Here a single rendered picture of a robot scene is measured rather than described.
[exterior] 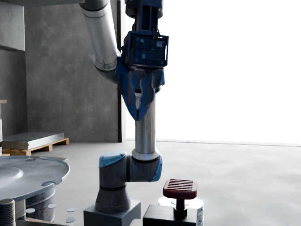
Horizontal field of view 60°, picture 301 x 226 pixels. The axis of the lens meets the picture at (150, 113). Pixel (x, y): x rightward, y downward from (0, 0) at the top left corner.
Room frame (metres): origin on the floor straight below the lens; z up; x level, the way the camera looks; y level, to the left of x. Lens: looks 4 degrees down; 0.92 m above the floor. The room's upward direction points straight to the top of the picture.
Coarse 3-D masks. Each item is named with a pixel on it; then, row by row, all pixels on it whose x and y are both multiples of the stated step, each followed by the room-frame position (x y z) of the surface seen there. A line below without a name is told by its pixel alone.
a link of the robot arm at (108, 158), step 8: (112, 152) 1.10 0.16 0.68; (120, 152) 1.08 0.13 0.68; (104, 160) 1.04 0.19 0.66; (112, 160) 1.03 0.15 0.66; (120, 160) 1.05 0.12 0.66; (128, 160) 1.06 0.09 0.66; (104, 168) 1.04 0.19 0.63; (112, 168) 1.03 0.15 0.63; (120, 168) 1.04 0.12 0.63; (128, 168) 1.04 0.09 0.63; (104, 176) 1.04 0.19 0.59; (112, 176) 1.03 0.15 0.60; (120, 176) 1.04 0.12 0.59; (128, 176) 1.04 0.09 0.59; (104, 184) 1.04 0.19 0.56; (112, 184) 1.03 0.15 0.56; (120, 184) 1.05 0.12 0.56
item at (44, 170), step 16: (0, 160) 0.56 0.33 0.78; (16, 160) 0.56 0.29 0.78; (48, 160) 0.56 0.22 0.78; (0, 176) 0.43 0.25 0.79; (16, 176) 0.43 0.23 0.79; (32, 176) 0.45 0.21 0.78; (48, 176) 0.45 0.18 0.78; (64, 176) 0.43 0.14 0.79; (0, 192) 0.37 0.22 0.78; (16, 192) 0.37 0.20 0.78; (32, 192) 0.36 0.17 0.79
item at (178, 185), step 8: (168, 184) 0.47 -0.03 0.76; (176, 184) 0.47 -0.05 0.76; (184, 184) 0.46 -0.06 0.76; (192, 184) 0.47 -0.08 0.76; (168, 192) 0.44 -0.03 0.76; (176, 192) 0.43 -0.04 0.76; (184, 192) 0.43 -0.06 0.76; (192, 192) 0.43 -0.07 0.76; (176, 200) 0.46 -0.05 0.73; (184, 200) 0.46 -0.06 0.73; (176, 208) 0.46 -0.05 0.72; (184, 208) 0.46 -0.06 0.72
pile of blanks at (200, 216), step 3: (198, 210) 1.53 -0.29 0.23; (201, 210) 1.57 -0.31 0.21; (198, 213) 1.54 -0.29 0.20; (201, 213) 1.55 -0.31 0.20; (198, 216) 1.55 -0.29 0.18; (201, 216) 1.55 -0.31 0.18; (198, 219) 1.53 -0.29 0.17; (201, 219) 1.55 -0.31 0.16; (198, 222) 1.53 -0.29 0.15; (201, 222) 1.57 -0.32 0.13; (198, 225) 1.53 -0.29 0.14; (201, 225) 1.55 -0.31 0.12
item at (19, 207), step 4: (32, 156) 0.60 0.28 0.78; (36, 156) 0.60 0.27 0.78; (28, 160) 0.57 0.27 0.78; (32, 160) 0.57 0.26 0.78; (64, 160) 0.57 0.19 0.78; (20, 200) 0.46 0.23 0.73; (24, 200) 0.47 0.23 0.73; (16, 204) 0.45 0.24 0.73; (20, 204) 0.46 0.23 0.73; (24, 204) 0.47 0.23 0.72; (16, 208) 0.45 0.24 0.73; (20, 208) 0.46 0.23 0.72; (24, 208) 0.47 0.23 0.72; (16, 212) 0.44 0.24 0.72; (20, 212) 0.45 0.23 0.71; (24, 212) 0.47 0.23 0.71; (16, 216) 0.44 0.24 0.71; (20, 216) 0.45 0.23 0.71; (24, 216) 0.46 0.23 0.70; (24, 220) 0.46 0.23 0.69
